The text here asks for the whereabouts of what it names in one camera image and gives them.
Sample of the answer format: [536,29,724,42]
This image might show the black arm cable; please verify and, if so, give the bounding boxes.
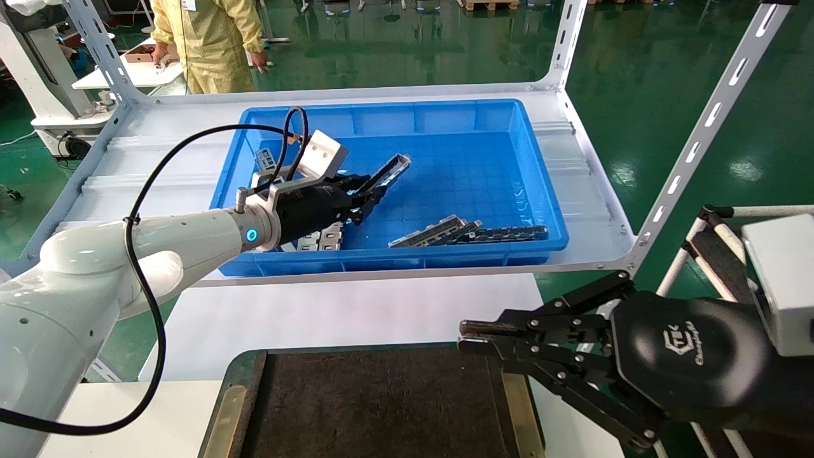
[0,106,310,437]

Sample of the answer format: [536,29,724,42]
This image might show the long black perforated part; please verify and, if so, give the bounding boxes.
[467,225,548,244]

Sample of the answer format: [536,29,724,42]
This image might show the blue plastic bin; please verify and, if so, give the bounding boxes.
[210,99,570,277]

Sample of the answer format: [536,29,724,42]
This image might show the long metal bracket part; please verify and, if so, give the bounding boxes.
[357,154,412,195]

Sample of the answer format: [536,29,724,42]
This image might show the black container tray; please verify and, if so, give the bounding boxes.
[198,342,546,458]

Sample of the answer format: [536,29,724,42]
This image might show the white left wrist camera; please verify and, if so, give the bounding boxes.
[235,130,350,214]

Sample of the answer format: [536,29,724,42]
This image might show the pipe frame cart black mats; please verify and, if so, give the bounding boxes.
[655,204,814,458]

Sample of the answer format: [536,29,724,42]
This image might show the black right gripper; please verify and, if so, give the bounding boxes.
[457,270,814,452]

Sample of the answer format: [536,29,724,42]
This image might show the white metal shelf rack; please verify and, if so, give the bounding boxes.
[0,0,796,293]

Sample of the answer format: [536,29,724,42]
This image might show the white machine pedestal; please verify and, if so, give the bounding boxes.
[0,0,121,160]

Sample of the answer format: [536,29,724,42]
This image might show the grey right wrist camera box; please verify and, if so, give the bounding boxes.
[741,214,814,357]

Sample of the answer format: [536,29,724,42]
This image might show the white rounded table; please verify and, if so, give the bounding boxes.
[72,37,188,90]

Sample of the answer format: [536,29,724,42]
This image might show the person in yellow coat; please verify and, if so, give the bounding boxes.
[149,0,269,95]

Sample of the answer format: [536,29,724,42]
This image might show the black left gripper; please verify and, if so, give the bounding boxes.
[275,173,387,246]

